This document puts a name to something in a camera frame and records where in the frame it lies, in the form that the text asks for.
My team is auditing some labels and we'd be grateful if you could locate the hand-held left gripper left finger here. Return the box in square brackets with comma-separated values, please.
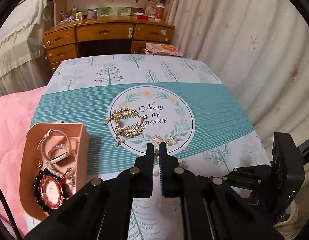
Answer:
[24, 142, 155, 240]

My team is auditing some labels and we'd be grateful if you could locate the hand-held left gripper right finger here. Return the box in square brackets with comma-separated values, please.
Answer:
[159, 142, 287, 240]

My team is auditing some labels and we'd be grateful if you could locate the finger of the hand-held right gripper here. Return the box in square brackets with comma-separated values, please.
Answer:
[222, 165, 272, 190]

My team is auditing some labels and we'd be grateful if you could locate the pearl bow necklace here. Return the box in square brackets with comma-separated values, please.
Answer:
[152, 134, 180, 155]

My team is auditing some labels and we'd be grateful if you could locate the white pearl bracelet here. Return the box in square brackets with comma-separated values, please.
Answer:
[44, 144, 78, 178]

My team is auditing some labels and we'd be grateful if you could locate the red string bracelet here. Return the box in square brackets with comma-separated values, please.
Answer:
[41, 167, 76, 209]

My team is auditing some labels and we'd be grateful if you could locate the pink strap bracelet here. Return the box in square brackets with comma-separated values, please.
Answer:
[37, 128, 72, 165]

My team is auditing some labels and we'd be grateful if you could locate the black bead bracelet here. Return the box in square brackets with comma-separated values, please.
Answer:
[33, 169, 70, 214]

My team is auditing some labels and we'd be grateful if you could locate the pink plastic box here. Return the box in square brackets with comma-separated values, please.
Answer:
[19, 120, 90, 222]

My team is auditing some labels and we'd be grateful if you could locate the person's right forearm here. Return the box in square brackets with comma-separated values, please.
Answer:
[274, 195, 309, 230]

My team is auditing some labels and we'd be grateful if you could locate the gold leaf hair comb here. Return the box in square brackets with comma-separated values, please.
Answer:
[104, 107, 148, 147]

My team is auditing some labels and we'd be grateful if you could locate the tree print tablecloth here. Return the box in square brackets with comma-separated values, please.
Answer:
[24, 54, 272, 240]

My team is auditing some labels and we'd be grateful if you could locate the stack of magazines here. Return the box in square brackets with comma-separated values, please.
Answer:
[145, 43, 184, 57]

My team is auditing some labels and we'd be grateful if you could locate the white leaf print curtain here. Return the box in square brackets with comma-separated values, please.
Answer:
[167, 0, 309, 155]

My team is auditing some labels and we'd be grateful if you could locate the pink fluffy blanket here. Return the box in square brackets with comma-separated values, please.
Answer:
[0, 87, 47, 238]

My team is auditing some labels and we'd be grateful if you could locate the wooden desk with hutch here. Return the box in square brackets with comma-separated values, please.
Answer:
[43, 0, 176, 72]

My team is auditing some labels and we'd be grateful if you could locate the patterned paper box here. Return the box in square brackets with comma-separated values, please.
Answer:
[144, 3, 157, 18]

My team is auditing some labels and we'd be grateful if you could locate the white lace cover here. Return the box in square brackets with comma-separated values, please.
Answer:
[0, 0, 57, 98]

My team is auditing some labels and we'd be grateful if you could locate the black cable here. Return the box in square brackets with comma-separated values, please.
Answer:
[0, 179, 21, 240]

